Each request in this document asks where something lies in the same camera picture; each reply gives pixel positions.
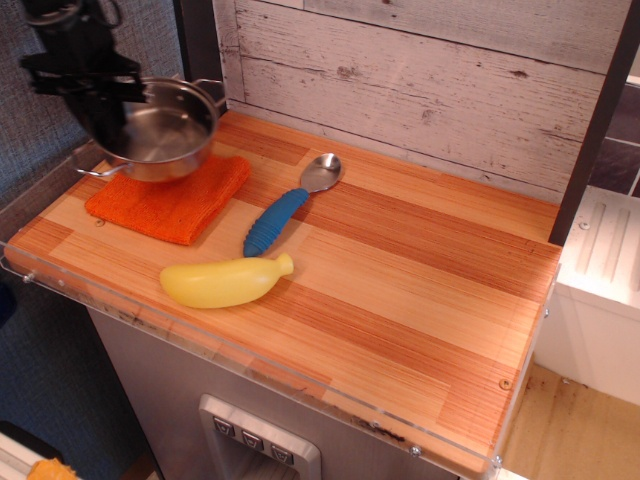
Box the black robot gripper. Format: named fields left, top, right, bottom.
left=20, top=0, right=145, bottom=156

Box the stainless steel pot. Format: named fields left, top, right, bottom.
left=73, top=77, right=226, bottom=183

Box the orange knitted towel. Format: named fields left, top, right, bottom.
left=85, top=155, right=251, bottom=246

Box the clear acrylic edge guard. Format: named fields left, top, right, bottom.
left=7, top=233, right=560, bottom=479

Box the yellow toy banana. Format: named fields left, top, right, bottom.
left=159, top=253, right=294, bottom=309

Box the grey toy fridge cabinet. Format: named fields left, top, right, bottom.
left=89, top=309, right=455, bottom=479

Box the silver dispenser button panel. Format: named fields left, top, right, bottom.
left=199, top=394, right=322, bottom=479

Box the yellow orange object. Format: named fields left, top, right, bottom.
left=26, top=459, right=78, bottom=480

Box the white toy sink unit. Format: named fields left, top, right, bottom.
left=534, top=187, right=639, bottom=404

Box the grey acrylic side rail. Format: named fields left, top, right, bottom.
left=1, top=142, right=106, bottom=246

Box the spoon with blue handle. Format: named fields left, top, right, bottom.
left=243, top=153, right=342, bottom=257

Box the black vertical post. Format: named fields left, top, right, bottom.
left=548, top=0, right=639, bottom=246

